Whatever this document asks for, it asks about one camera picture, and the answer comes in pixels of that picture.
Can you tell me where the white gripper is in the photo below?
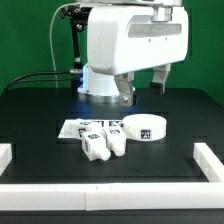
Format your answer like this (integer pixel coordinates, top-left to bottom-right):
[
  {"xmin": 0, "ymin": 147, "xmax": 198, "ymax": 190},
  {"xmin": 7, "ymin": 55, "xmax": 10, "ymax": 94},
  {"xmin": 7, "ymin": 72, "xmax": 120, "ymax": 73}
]
[{"xmin": 87, "ymin": 5, "xmax": 188, "ymax": 107}]

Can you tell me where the white front fence bar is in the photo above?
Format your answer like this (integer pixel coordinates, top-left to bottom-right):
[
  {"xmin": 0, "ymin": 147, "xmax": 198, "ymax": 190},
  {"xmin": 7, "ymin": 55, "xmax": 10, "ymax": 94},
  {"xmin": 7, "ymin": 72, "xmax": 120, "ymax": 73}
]
[{"xmin": 0, "ymin": 182, "xmax": 224, "ymax": 211}]

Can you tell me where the white fence bar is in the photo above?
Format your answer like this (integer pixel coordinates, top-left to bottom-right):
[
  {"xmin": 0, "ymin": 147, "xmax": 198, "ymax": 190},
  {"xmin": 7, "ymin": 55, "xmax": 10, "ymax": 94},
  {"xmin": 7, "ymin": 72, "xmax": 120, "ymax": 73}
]
[
  {"xmin": 0, "ymin": 182, "xmax": 224, "ymax": 211},
  {"xmin": 0, "ymin": 143, "xmax": 12, "ymax": 176},
  {"xmin": 193, "ymin": 143, "xmax": 224, "ymax": 183}
]

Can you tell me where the white round stool seat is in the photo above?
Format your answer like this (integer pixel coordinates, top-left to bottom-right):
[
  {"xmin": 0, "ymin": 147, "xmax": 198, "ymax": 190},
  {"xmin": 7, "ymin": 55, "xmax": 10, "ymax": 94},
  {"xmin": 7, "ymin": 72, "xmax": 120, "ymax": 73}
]
[{"xmin": 123, "ymin": 114, "xmax": 167, "ymax": 141}]

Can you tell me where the white marker sheet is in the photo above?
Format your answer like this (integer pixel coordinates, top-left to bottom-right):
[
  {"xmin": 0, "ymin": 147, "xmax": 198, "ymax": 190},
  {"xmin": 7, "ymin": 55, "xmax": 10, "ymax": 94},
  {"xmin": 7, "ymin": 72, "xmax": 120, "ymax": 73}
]
[{"xmin": 58, "ymin": 119, "xmax": 124, "ymax": 139}]

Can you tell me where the white right fence bar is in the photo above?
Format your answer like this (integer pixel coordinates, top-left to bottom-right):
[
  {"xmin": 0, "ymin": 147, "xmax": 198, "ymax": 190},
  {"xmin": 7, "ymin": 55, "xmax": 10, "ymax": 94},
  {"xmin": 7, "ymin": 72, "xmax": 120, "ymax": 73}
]
[{"xmin": 193, "ymin": 143, "xmax": 224, "ymax": 183}]

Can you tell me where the black cable lower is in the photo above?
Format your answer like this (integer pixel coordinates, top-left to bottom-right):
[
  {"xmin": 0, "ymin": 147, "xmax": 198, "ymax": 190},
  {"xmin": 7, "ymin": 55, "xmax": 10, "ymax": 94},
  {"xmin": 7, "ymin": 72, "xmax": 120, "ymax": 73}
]
[{"xmin": 6, "ymin": 77, "xmax": 83, "ymax": 92}]

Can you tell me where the black cable upper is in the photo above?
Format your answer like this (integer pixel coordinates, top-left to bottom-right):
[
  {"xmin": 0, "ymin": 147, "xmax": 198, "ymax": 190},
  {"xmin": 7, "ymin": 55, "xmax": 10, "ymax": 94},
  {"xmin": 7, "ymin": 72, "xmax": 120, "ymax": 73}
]
[{"xmin": 2, "ymin": 69, "xmax": 84, "ymax": 95}]

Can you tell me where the black cable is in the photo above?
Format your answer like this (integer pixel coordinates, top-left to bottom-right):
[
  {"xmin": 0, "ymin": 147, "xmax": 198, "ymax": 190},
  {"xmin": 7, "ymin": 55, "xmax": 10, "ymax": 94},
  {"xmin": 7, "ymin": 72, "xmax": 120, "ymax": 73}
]
[
  {"xmin": 6, "ymin": 77, "xmax": 83, "ymax": 92},
  {"xmin": 2, "ymin": 69, "xmax": 84, "ymax": 95}
]

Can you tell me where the white cable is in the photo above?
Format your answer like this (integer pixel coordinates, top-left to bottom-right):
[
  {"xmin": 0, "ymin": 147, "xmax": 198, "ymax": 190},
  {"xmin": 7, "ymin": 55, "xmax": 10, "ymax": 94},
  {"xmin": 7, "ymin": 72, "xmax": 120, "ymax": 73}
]
[{"xmin": 49, "ymin": 3, "xmax": 80, "ymax": 89}]

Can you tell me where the white left fence bar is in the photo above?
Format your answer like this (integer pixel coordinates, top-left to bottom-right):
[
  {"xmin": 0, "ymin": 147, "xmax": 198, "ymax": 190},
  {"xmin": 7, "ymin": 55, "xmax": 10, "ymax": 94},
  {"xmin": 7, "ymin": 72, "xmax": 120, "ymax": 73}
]
[{"xmin": 0, "ymin": 143, "xmax": 12, "ymax": 176}]

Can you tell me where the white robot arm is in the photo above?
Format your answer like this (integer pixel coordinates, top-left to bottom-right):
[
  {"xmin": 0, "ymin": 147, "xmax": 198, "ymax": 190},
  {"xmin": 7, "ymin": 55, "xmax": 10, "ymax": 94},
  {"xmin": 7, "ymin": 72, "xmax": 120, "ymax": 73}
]
[{"xmin": 77, "ymin": 0, "xmax": 188, "ymax": 106}]

